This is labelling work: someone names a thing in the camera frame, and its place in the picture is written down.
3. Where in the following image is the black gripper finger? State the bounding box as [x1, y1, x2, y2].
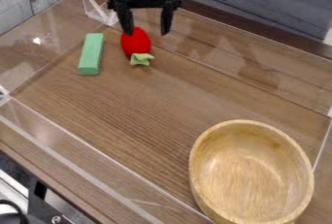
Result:
[160, 5, 173, 35]
[116, 5, 133, 35]

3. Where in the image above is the red plush strawberry toy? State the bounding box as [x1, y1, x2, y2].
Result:
[120, 26, 153, 66]

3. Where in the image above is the clear acrylic corner stand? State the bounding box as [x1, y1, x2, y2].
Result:
[82, 0, 117, 26]

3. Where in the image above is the green rectangular block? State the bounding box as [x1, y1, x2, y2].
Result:
[77, 33, 104, 76]

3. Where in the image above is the clear acrylic tray barrier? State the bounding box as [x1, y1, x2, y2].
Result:
[0, 0, 332, 224]

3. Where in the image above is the wooden bowl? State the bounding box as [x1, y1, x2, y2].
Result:
[187, 119, 313, 224]

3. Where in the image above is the black cable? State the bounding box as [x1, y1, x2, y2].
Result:
[0, 199, 30, 224]

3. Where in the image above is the black table leg bracket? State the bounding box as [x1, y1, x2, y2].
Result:
[26, 181, 73, 224]

